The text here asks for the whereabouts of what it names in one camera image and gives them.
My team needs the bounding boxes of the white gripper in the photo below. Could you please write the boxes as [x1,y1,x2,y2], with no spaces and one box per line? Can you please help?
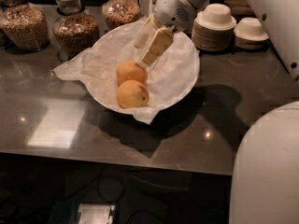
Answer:
[134,0,195,68]

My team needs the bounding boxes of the orange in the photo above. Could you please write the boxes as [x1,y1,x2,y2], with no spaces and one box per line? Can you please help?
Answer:
[116,61,148,85]
[117,80,150,109]

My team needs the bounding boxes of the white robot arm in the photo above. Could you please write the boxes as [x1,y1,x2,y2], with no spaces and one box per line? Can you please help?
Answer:
[154,27,299,224]

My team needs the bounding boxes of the white bowl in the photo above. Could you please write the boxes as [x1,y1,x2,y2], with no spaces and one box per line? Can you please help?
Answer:
[84,19,201,114]

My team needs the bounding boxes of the right glass cereal jar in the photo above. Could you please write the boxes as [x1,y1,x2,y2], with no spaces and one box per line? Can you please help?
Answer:
[102,0,140,30]

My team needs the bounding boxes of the glass cereal jar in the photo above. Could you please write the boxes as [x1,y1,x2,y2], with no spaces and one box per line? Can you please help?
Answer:
[52,0,99,58]
[102,0,140,30]
[0,0,50,51]

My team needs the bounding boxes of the white crumpled paper liner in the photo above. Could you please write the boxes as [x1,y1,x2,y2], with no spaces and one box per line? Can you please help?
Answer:
[52,16,200,125]

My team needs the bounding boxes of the tall stack paper bowls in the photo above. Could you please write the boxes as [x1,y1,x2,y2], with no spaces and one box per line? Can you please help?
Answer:
[192,4,236,52]

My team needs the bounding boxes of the middle glass cereal jar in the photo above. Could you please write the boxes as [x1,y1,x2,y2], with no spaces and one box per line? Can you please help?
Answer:
[52,0,99,58]

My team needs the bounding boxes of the short stack paper bowls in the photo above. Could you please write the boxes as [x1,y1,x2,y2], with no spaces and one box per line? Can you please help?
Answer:
[234,17,268,49]

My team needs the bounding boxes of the left glass cereal jar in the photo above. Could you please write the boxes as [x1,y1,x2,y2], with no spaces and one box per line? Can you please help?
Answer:
[0,0,50,51]

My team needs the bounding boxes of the far left glass jar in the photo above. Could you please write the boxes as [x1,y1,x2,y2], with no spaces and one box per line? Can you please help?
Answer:
[0,7,11,49]

